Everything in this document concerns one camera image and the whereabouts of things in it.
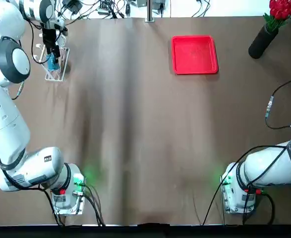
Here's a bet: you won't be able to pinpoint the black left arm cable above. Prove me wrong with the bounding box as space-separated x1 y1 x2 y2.
11 17 46 100

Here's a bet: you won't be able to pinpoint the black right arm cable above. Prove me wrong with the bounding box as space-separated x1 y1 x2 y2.
264 73 291 130

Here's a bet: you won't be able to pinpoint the black power adapter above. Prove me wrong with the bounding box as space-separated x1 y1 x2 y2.
62 0 81 14

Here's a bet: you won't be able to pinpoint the black base cables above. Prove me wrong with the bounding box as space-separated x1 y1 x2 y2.
202 145 291 226
42 182 107 227

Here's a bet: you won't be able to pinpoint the white cup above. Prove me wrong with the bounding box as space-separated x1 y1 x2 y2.
57 32 67 48

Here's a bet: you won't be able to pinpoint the blue cup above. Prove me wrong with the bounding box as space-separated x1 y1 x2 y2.
47 53 61 71

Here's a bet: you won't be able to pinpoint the white wire cup rack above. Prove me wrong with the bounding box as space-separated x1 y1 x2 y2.
32 31 70 82

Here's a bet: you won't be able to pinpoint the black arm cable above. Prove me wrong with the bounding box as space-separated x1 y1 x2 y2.
11 17 46 100
264 73 291 130

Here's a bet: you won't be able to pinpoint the black right base cables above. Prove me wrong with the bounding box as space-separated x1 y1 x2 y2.
202 145 291 226

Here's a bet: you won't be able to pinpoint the black ribbed vase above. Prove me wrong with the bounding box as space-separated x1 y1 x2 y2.
248 24 280 60

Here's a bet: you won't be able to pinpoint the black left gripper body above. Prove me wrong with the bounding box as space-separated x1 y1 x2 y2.
41 27 61 47

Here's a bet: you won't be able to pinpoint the red artificial tulip bouquet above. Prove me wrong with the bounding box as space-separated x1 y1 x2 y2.
263 0 291 33

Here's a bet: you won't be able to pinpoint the black left base cables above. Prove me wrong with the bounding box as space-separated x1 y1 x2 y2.
42 182 107 227

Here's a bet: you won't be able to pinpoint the red plastic tray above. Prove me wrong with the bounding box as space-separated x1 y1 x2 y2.
171 35 219 75

